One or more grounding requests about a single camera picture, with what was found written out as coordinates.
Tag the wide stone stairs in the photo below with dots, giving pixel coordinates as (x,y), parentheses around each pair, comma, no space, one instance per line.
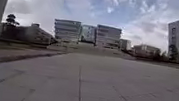
(89,48)

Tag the large glass-fronted building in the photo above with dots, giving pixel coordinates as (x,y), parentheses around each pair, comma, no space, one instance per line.
(67,30)

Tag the small pale building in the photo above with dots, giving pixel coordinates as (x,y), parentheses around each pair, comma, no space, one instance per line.
(124,44)

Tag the grey paved plaza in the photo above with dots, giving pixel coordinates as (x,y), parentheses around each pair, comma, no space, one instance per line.
(106,82)

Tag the low pale building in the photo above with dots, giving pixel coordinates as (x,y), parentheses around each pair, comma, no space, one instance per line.
(146,49)

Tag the low dark building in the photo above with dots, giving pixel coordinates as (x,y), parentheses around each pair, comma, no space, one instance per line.
(32,33)

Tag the dark hedge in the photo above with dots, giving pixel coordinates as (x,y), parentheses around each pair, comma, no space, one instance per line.
(157,57)

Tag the raised stone ledge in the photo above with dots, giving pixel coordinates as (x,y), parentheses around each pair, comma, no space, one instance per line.
(6,54)

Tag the dark pine tree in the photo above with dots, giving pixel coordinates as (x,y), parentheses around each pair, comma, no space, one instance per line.
(11,19)

